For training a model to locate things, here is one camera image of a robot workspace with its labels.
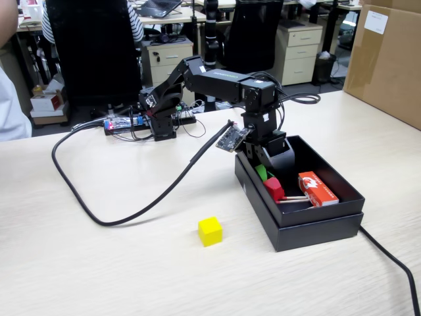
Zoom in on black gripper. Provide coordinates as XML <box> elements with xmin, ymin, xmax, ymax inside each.
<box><xmin>241</xmin><ymin>110</ymin><xmax>296</xmax><ymax>182</ymax></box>

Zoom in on red wooden cube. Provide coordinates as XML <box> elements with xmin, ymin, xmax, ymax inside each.
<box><xmin>264</xmin><ymin>176</ymin><xmax>285</xmax><ymax>201</ymax></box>

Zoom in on yellow wooden cube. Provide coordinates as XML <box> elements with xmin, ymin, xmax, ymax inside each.
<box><xmin>197</xmin><ymin>216</ymin><xmax>224</xmax><ymax>248</ymax></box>

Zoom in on bare person forearm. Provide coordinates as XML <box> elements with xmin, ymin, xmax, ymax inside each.
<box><xmin>0</xmin><ymin>0</ymin><xmax>19</xmax><ymax>47</ymax></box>

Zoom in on black cardboard box tray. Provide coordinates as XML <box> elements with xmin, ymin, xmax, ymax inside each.
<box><xmin>236</xmin><ymin>134</ymin><xmax>366</xmax><ymax>228</ymax></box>

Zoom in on black open box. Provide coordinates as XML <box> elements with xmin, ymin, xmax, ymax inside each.
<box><xmin>234</xmin><ymin>154</ymin><xmax>364</xmax><ymax>253</ymax></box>

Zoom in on large brown cardboard box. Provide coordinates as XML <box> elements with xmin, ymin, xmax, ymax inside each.
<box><xmin>342</xmin><ymin>0</ymin><xmax>421</xmax><ymax>131</ymax></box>

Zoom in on orange matchbox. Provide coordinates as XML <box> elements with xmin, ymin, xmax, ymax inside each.
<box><xmin>297</xmin><ymin>171</ymin><xmax>340</xmax><ymax>209</ymax></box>

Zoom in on black waste bin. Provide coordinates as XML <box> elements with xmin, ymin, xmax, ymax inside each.
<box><xmin>314</xmin><ymin>52</ymin><xmax>338</xmax><ymax>85</ymax></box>

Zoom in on beige three-drawer cabinet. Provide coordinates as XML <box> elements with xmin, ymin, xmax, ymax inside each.
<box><xmin>265</xmin><ymin>22</ymin><xmax>324</xmax><ymax>87</ymax></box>

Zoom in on black chair with star base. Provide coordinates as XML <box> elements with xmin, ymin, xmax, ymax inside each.
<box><xmin>218</xmin><ymin>0</ymin><xmax>285</xmax><ymax>99</ymax></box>

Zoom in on black pole with white bands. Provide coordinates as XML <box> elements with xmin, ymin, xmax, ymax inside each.
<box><xmin>203</xmin><ymin>0</ymin><xmax>220</xmax><ymax>111</ymax></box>

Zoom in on beige cabinet with keyhole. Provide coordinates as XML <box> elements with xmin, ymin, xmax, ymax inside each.
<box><xmin>141</xmin><ymin>38</ymin><xmax>195</xmax><ymax>106</ymax></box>

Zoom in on controller board with red LED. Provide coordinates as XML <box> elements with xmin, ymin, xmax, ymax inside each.
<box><xmin>103</xmin><ymin>115</ymin><xmax>145</xmax><ymax>136</ymax></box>

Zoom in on beige office desk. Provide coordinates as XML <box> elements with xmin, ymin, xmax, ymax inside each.
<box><xmin>134</xmin><ymin>3</ymin><xmax>209</xmax><ymax>26</ymax></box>

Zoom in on white label sticker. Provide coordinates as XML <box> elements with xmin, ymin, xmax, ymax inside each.
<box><xmin>364</xmin><ymin>10</ymin><xmax>389</xmax><ymax>36</ymax></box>

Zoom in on black laptop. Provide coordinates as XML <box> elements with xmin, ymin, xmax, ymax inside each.
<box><xmin>135</xmin><ymin>0</ymin><xmax>184</xmax><ymax>19</ymax></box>

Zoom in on person in striped shirt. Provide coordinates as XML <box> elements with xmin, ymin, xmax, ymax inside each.
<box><xmin>40</xmin><ymin>0</ymin><xmax>145</xmax><ymax>45</ymax></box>

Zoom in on wide black office chair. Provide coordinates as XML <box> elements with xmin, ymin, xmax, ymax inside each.
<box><xmin>44</xmin><ymin>0</ymin><xmax>143</xmax><ymax>107</ymax></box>

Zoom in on flat brown carton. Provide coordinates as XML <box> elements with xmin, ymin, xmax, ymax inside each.
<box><xmin>31</xmin><ymin>105</ymin><xmax>70</xmax><ymax>126</ymax></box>

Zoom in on white and red carton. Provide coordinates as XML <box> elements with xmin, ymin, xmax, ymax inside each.
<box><xmin>30</xmin><ymin>93</ymin><xmax>63</xmax><ymax>113</ymax></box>

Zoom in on person in white shirt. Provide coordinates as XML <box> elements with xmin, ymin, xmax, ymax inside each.
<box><xmin>0</xmin><ymin>65</ymin><xmax>33</xmax><ymax>142</ymax></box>

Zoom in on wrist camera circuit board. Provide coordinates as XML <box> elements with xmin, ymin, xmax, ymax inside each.
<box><xmin>215</xmin><ymin>123</ymin><xmax>251</xmax><ymax>154</ymax></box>

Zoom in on black servo cable bundle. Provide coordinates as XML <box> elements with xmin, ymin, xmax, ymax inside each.
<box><xmin>253</xmin><ymin>70</ymin><xmax>322</xmax><ymax>132</ymax></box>

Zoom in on thin black board wires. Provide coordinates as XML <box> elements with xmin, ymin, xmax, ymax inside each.
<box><xmin>126</xmin><ymin>105</ymin><xmax>207</xmax><ymax>142</ymax></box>

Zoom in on thick black camera cable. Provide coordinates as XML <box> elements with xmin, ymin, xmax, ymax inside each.
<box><xmin>51</xmin><ymin>120</ymin><xmax>236</xmax><ymax>227</ymax></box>

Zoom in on black power cable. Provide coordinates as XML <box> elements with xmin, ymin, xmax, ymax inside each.
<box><xmin>359</xmin><ymin>224</ymin><xmax>421</xmax><ymax>316</ymax></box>

